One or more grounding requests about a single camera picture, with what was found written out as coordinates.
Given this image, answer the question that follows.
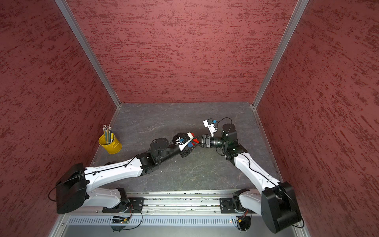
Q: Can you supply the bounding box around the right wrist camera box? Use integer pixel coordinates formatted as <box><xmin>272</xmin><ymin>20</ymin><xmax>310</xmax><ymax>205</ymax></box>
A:
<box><xmin>203</xmin><ymin>118</ymin><xmax>218</xmax><ymax>137</ymax></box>

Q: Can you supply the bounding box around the aluminium corner post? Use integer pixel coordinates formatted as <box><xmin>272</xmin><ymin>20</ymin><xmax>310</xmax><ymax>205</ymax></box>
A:
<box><xmin>252</xmin><ymin>0</ymin><xmax>309</xmax><ymax>110</ymax></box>
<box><xmin>55</xmin><ymin>0</ymin><xmax>122</xmax><ymax>109</ymax></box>

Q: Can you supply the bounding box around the perforated cable tray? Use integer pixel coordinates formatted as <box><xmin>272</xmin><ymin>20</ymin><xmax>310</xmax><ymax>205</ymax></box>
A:
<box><xmin>68</xmin><ymin>215</ymin><xmax>237</xmax><ymax>228</ymax></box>

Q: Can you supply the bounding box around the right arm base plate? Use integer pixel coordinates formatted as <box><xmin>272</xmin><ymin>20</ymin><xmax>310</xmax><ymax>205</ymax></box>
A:
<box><xmin>220</xmin><ymin>197</ymin><xmax>255</xmax><ymax>215</ymax></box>

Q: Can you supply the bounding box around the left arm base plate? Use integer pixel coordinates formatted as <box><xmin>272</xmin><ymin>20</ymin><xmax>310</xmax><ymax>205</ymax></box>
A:
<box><xmin>102</xmin><ymin>197</ymin><xmax>145</xmax><ymax>213</ymax></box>

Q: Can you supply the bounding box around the yellow metal pencil cup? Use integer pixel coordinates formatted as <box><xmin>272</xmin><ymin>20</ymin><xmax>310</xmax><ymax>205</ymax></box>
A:
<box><xmin>98</xmin><ymin>133</ymin><xmax>122</xmax><ymax>155</ymax></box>

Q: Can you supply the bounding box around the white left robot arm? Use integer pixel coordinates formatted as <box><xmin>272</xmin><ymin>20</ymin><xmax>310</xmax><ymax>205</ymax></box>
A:
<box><xmin>54</xmin><ymin>133</ymin><xmax>198</xmax><ymax>214</ymax></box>

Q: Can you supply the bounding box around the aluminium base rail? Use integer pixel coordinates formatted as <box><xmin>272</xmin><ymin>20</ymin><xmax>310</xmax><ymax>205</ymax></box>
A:
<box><xmin>79</xmin><ymin>189</ymin><xmax>301</xmax><ymax>216</ymax></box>

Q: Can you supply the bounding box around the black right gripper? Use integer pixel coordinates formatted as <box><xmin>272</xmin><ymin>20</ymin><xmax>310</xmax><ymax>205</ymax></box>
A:
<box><xmin>191</xmin><ymin>134</ymin><xmax>229</xmax><ymax>149</ymax></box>

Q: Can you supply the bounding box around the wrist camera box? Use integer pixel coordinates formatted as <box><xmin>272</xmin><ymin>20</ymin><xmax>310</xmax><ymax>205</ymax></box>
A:
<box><xmin>203</xmin><ymin>118</ymin><xmax>218</xmax><ymax>137</ymax></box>
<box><xmin>173</xmin><ymin>132</ymin><xmax>194</xmax><ymax>151</ymax></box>

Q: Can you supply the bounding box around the red lego brick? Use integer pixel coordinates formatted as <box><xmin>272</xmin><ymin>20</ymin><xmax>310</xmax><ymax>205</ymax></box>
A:
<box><xmin>191</xmin><ymin>133</ymin><xmax>200</xmax><ymax>146</ymax></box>

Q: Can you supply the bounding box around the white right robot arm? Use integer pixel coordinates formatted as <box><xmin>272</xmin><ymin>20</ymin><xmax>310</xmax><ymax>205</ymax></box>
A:
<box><xmin>192</xmin><ymin>123</ymin><xmax>304</xmax><ymax>233</ymax></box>

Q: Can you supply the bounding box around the aluminium corner post right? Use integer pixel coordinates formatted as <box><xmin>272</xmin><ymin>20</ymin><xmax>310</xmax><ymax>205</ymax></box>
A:
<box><xmin>252</xmin><ymin>0</ymin><xmax>309</xmax><ymax>110</ymax></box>

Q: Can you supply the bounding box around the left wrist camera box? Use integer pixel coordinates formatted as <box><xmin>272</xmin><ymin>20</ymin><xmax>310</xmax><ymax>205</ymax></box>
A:
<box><xmin>173</xmin><ymin>132</ymin><xmax>194</xmax><ymax>151</ymax></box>

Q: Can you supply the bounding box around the aluminium corner post left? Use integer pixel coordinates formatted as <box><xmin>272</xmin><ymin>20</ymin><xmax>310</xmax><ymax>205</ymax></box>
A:
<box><xmin>55</xmin><ymin>0</ymin><xmax>122</xmax><ymax>109</ymax></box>

